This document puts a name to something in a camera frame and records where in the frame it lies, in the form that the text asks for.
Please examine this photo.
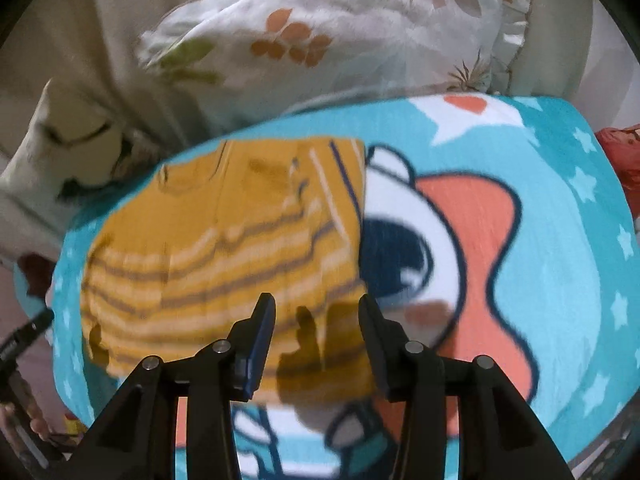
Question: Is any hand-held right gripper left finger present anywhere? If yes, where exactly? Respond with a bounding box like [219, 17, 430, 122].
[75, 292, 277, 480]

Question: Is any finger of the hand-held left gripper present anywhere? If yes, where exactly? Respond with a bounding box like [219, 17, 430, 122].
[0, 307, 56, 362]

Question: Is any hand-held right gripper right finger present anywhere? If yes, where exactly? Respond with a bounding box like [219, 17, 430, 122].
[358, 293, 576, 480]

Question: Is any yellow striped sweater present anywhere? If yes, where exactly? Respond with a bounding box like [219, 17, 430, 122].
[80, 135, 377, 407]

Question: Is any person's left hand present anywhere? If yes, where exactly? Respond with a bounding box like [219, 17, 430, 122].
[0, 402, 57, 453]

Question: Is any dark red cloth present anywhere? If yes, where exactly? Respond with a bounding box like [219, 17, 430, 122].
[17, 252, 60, 302]

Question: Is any teal star printed blanket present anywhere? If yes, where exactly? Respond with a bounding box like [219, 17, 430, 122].
[47, 92, 640, 480]

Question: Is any bright red cloth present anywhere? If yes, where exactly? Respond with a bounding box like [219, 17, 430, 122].
[594, 122, 640, 223]

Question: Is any white leaf print pillow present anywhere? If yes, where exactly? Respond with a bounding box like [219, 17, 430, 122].
[135, 0, 534, 117]

